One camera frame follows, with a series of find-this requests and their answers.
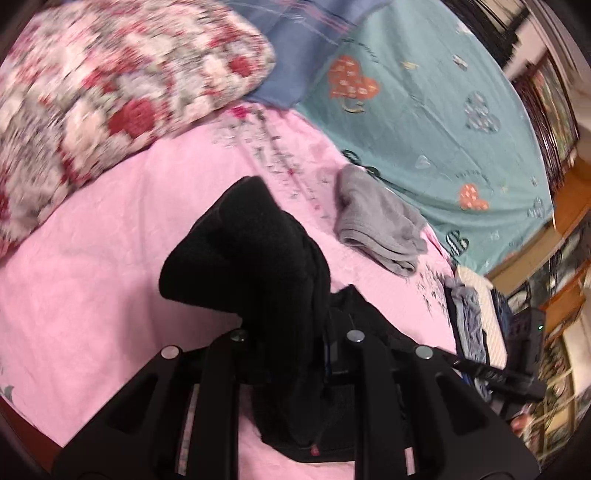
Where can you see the pink floral bed sheet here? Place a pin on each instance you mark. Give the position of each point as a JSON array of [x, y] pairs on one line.
[[92, 277]]

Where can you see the red floral pillow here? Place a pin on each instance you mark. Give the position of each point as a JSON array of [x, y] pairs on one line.
[[115, 92]]

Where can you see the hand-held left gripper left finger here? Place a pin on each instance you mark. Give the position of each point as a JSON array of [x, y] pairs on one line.
[[217, 392]]

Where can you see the black pants with smiley patch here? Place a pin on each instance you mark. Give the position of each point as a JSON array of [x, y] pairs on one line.
[[254, 258]]

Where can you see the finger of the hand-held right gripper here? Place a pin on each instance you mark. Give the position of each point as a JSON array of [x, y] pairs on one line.
[[503, 378]]

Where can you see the teal heart print quilt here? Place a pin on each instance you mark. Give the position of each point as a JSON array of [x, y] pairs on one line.
[[415, 115]]

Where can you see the wooden display cabinet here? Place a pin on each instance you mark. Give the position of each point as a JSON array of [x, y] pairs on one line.
[[568, 217]]

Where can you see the dark blue jeans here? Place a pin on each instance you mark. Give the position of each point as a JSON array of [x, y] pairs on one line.
[[503, 309]]

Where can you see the blue plaid quilt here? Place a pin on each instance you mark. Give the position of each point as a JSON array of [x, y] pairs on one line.
[[300, 60]]

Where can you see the grey velvet pants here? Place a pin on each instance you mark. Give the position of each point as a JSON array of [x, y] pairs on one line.
[[466, 314]]

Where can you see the folded light grey pants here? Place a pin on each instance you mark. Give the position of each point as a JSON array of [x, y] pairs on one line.
[[378, 221]]

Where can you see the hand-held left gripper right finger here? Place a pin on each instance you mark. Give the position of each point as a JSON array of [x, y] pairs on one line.
[[374, 392]]

